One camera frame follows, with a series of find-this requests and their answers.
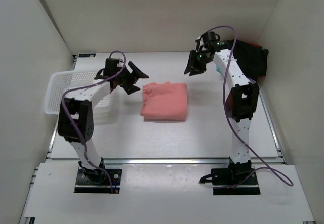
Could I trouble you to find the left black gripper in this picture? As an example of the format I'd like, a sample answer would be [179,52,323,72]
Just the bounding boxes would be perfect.
[116,61,148,95]

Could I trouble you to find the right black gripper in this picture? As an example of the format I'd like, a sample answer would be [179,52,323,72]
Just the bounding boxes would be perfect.
[184,50,212,77]

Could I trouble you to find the pink t shirt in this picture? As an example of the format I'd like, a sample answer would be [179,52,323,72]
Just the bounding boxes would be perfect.
[140,82,188,122]

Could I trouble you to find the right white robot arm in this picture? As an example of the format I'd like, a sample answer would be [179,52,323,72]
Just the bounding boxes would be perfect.
[184,32,259,185]

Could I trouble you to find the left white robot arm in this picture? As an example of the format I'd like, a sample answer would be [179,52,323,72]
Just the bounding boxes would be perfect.
[58,58,149,185]

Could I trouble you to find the teal folded t shirt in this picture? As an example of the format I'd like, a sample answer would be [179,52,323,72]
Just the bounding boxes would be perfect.
[216,66,223,75]

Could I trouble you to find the black folded t shirt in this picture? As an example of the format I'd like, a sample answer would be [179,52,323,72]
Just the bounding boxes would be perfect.
[233,40,269,81]

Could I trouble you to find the red folded t shirt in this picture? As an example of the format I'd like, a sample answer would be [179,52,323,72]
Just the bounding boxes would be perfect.
[248,43,262,48]

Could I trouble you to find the white plastic basket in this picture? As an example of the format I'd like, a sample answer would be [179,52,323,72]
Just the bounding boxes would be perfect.
[44,69,113,123]

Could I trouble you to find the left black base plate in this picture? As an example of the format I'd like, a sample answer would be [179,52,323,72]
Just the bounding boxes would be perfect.
[74,161,122,194]

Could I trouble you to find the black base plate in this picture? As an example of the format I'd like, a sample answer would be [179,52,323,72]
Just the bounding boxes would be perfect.
[199,161,261,196]
[74,161,122,194]

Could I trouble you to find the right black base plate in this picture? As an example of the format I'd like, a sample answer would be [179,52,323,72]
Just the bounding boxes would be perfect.
[199,161,261,196]

